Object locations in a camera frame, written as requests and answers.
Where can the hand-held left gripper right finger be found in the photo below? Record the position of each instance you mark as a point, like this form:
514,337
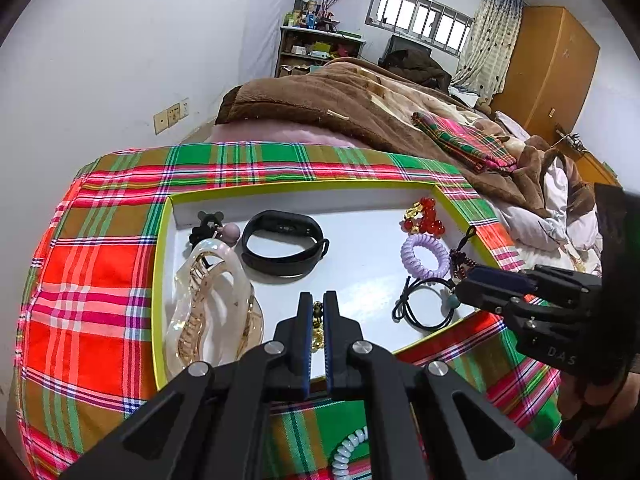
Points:
329,340

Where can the patterned curtain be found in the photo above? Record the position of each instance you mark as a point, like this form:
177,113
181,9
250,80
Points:
490,35

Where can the wooden shelf unit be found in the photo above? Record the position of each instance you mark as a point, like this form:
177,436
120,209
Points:
285,45

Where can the dark jacket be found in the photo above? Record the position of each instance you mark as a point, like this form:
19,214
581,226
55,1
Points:
415,62

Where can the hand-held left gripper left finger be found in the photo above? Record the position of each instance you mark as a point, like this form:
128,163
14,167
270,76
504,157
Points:
305,340

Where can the white duvet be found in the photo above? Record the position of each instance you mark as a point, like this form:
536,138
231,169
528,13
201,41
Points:
555,195

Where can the wooden nightstand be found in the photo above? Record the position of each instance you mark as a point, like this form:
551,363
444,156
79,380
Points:
597,167

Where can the bottles and jars on shelf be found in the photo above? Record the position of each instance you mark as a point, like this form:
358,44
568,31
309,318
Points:
310,15

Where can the person's right hand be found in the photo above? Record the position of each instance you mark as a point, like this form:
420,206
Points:
615,400

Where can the pink bed sheet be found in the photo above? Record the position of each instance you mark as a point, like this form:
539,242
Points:
280,132

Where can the folded plaid cloth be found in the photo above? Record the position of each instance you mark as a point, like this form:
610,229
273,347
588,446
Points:
465,140

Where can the wall socket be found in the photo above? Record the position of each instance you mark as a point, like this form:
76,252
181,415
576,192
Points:
170,116

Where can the brown fleece blanket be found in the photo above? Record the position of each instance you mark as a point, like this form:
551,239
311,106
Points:
325,95

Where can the yellow-green cardboard box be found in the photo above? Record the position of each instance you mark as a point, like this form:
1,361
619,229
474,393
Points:
360,240

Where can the barred window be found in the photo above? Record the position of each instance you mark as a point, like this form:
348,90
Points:
420,15

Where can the red green plaid tablecloth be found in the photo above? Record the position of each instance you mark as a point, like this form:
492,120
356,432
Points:
100,270

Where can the black wristband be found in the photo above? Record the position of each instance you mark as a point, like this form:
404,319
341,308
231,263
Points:
280,262

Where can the wooden wardrobe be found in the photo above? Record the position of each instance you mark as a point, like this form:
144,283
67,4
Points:
550,70

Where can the transparent hair claw clip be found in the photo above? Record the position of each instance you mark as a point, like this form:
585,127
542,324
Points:
235,285

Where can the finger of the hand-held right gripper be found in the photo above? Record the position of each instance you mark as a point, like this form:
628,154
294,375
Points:
500,277
487,296

